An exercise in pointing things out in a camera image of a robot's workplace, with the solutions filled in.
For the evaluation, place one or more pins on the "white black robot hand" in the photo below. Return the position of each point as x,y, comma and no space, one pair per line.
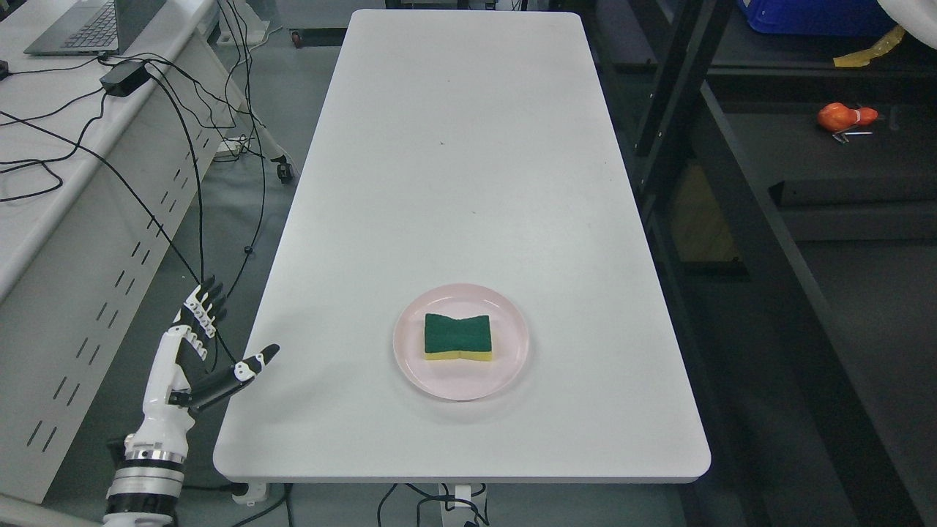
178,387

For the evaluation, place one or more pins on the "green yellow sponge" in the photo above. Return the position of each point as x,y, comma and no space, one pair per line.
446,338

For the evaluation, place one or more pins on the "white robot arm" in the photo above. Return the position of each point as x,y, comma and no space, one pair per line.
145,489

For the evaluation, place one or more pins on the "black metal shelf rack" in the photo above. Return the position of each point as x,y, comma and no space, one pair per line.
799,271

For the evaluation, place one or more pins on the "white side desk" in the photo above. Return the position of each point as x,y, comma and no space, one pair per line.
76,261

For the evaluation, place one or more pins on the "white power strip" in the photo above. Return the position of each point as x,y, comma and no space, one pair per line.
228,150

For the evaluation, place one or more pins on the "pink round plate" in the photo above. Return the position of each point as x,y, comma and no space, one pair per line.
462,380

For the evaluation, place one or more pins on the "black power adapter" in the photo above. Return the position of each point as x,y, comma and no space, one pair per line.
124,78

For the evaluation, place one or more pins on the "white table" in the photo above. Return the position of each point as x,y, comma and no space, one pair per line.
465,147

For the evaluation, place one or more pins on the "grey laptop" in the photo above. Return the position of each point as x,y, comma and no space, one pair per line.
91,28

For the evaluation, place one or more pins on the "yellow tape strip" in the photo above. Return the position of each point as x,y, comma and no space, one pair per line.
863,58

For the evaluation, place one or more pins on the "blue plastic bin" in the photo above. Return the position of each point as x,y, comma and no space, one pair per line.
817,18

